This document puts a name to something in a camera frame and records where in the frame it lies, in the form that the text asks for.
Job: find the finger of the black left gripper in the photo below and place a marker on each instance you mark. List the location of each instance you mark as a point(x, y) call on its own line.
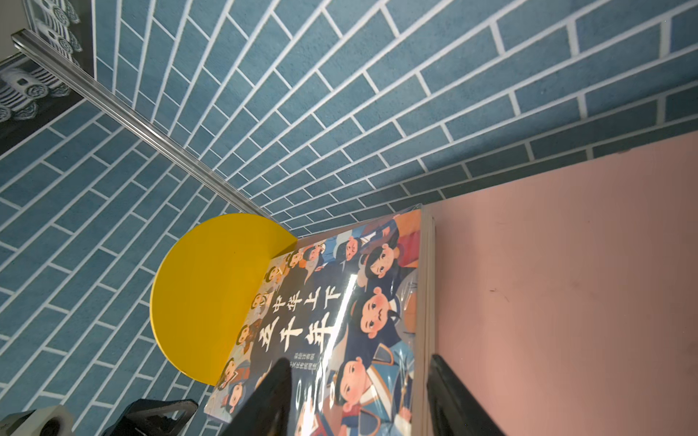
point(153, 418)

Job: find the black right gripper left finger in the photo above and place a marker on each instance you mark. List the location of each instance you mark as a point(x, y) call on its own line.
point(268, 409)

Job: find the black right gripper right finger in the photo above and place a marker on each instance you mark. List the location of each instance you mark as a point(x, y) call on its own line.
point(454, 410)

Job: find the colourful cartoon history book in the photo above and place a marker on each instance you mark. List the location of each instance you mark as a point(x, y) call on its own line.
point(343, 312)

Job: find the yellow pink blue bookshelf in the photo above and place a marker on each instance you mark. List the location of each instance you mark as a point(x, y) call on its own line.
point(566, 302)

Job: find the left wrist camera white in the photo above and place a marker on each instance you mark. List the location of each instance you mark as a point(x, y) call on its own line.
point(49, 421)

